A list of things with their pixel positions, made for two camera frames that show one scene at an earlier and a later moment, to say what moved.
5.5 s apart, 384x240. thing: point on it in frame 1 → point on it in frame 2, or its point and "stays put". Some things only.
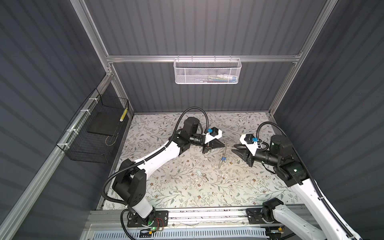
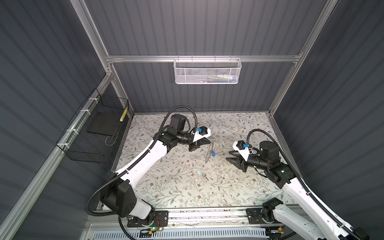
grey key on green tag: [204, 175] stays put
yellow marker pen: [123, 114] stays put
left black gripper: [208, 146] → [196, 145]
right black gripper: [244, 155] → [237, 161]
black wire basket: [91, 136] stays put
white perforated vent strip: [211, 234] stays put
